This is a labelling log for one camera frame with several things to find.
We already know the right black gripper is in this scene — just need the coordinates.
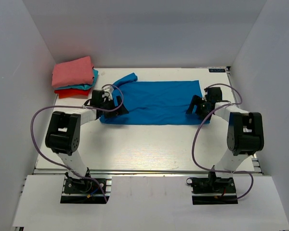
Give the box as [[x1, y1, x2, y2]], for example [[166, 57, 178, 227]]
[[186, 95, 213, 121]]

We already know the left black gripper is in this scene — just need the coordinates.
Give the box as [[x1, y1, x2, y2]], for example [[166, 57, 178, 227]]
[[101, 96, 129, 119]]

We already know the blue t shirt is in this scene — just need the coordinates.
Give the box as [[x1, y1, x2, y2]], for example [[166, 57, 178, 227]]
[[100, 73, 202, 125]]

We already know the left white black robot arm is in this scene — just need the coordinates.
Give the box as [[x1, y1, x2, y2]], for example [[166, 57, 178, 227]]
[[45, 85, 129, 192]]

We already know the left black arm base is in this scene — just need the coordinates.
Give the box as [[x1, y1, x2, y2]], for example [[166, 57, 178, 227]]
[[62, 178, 112, 196]]

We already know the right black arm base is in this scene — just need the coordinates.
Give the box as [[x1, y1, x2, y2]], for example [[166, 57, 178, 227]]
[[186, 177, 236, 195]]

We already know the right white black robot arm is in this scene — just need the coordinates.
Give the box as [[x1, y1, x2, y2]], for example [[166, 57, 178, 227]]
[[186, 84, 264, 192]]

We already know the turquoise folded t shirt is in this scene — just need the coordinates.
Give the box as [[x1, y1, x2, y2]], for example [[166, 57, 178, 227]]
[[55, 68, 99, 90]]

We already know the red folded t shirt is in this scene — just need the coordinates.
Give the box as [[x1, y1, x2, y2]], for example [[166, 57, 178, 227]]
[[54, 89, 91, 99]]

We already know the blue label sticker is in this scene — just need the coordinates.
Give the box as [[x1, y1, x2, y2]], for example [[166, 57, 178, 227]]
[[209, 68, 226, 73]]

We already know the pink folded t shirt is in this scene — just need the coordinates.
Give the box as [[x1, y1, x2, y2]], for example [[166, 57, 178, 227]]
[[52, 56, 94, 89]]

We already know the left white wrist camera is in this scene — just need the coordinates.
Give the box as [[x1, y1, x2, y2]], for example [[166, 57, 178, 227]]
[[103, 86, 114, 96]]

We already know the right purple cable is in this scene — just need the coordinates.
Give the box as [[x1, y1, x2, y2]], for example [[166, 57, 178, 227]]
[[191, 83, 254, 200]]

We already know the purple cable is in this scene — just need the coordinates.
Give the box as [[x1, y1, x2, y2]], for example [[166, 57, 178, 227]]
[[191, 83, 254, 200], [30, 84, 125, 203]]

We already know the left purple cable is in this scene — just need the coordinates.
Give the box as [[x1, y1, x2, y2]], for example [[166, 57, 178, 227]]
[[30, 84, 125, 203]]

